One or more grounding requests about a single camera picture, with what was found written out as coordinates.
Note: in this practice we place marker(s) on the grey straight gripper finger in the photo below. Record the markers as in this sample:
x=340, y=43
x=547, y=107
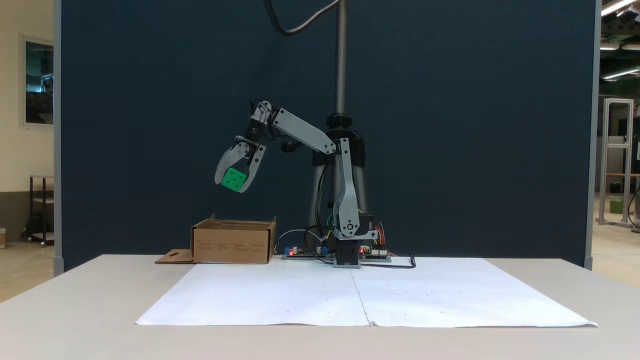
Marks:
x=255, y=165

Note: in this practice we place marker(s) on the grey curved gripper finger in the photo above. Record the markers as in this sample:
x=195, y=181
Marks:
x=227, y=159

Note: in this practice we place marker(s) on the green die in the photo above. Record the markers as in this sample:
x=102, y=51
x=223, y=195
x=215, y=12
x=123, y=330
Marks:
x=234, y=180

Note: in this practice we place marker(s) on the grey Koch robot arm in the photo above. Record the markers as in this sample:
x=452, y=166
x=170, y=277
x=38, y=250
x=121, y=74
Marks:
x=345, y=190

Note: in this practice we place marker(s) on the green bin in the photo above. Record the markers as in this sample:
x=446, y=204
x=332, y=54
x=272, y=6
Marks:
x=616, y=205

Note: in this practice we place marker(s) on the brown cardboard box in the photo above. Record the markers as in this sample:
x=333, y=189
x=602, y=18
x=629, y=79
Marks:
x=230, y=245

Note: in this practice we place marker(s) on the dark blue partition panel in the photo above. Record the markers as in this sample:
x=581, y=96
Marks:
x=150, y=125

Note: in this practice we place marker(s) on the blue circuit board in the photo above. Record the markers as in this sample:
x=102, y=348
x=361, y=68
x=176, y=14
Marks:
x=305, y=254

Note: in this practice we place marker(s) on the white paper sheet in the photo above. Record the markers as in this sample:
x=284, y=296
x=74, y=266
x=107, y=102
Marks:
x=450, y=295
x=240, y=295

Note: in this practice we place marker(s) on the dark shelf cart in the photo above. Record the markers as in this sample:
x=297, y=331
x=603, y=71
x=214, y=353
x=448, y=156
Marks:
x=31, y=215

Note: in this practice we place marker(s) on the fluorescent ceiling light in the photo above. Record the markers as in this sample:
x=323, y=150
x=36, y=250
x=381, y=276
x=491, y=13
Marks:
x=617, y=6
x=620, y=74
x=610, y=47

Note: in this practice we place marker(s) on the metal camera stand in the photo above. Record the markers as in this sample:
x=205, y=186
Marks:
x=341, y=60

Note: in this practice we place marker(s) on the framed wall window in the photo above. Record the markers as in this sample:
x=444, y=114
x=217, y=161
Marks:
x=40, y=80

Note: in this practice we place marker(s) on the aluminium profile frame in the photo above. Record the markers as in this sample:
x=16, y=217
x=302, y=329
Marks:
x=607, y=150

